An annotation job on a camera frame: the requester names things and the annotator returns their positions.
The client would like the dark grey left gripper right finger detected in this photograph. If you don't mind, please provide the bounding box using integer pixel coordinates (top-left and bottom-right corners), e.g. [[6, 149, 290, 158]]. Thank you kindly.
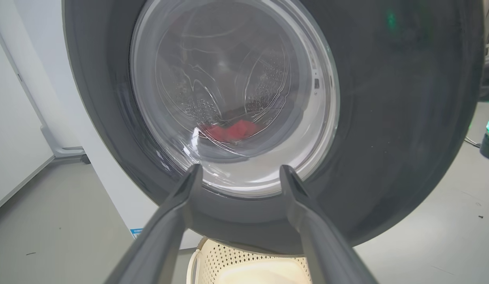
[[279, 164, 378, 284]]

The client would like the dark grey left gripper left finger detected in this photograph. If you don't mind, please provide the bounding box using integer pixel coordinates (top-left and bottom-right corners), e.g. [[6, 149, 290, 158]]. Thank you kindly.
[[104, 164, 204, 284]]

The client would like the red and white garment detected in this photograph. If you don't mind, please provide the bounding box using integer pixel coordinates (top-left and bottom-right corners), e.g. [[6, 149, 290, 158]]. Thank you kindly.
[[200, 120, 261, 143]]

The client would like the dark round glass washer door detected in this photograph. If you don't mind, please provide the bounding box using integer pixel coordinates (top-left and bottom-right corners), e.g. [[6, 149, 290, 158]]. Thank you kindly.
[[63, 0, 485, 255]]

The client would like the cream perforated laundry basket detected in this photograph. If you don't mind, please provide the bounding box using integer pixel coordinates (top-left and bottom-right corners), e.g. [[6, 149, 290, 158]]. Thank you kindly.
[[187, 236, 313, 284]]

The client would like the white washing machine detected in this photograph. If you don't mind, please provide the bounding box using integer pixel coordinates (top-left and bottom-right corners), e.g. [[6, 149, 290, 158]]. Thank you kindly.
[[15, 0, 203, 250]]

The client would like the steel washer drum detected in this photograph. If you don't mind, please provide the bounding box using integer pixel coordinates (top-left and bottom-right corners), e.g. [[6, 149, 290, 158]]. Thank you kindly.
[[154, 10, 293, 160]]

